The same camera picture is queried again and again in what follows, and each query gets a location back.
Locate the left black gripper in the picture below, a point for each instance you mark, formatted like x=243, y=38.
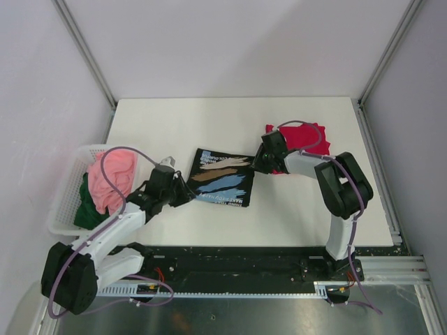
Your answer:
x=186, y=195

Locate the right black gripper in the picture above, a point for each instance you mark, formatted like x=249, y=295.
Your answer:
x=258, y=165

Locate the red t-shirt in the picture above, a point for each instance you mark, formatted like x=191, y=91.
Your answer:
x=306, y=143

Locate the black t-shirt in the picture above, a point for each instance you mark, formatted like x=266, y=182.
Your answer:
x=221, y=178

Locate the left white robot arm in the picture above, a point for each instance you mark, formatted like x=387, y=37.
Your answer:
x=73, y=274

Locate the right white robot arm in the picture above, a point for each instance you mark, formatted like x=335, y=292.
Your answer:
x=344, y=187

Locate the pink t-shirt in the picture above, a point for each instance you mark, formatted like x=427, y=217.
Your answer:
x=119, y=167

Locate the green t-shirt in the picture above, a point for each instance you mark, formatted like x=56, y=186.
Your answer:
x=87, y=217

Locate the white plastic basket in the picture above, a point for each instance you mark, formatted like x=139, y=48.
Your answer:
x=67, y=200

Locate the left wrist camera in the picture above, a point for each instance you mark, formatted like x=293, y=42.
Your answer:
x=168, y=162

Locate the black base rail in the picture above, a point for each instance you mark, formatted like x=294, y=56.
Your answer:
x=247, y=270

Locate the right aluminium frame post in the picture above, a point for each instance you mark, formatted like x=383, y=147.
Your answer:
x=402, y=29

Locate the aluminium frame post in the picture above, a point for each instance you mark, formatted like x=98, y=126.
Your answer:
x=74, y=31
x=402, y=29

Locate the left aluminium frame post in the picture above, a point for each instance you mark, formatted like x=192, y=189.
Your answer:
x=74, y=31

